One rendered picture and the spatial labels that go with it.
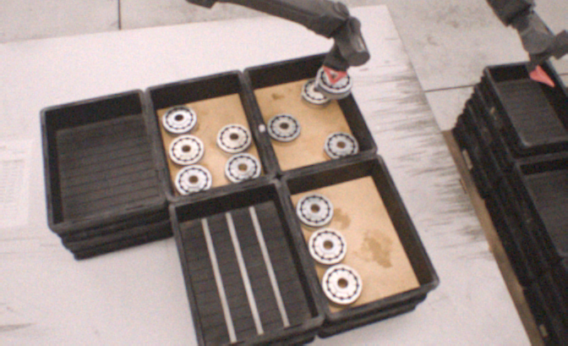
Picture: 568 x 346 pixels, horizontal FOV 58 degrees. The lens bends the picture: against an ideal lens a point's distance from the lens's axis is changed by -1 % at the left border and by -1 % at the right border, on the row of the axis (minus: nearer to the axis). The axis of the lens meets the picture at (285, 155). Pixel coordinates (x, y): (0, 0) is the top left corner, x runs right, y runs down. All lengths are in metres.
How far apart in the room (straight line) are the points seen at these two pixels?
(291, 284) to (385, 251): 0.27
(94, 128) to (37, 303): 0.53
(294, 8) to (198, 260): 0.69
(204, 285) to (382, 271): 0.47
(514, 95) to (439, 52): 0.86
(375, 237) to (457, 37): 2.01
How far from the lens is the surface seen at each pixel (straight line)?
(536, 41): 1.32
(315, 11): 1.21
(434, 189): 1.74
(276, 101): 1.67
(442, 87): 2.98
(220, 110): 1.65
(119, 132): 1.65
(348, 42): 1.27
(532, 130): 2.31
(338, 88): 1.46
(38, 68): 2.08
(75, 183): 1.59
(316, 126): 1.62
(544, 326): 2.28
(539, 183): 2.32
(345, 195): 1.51
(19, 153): 1.87
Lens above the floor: 2.14
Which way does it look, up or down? 58 degrees down
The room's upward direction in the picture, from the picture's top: 5 degrees clockwise
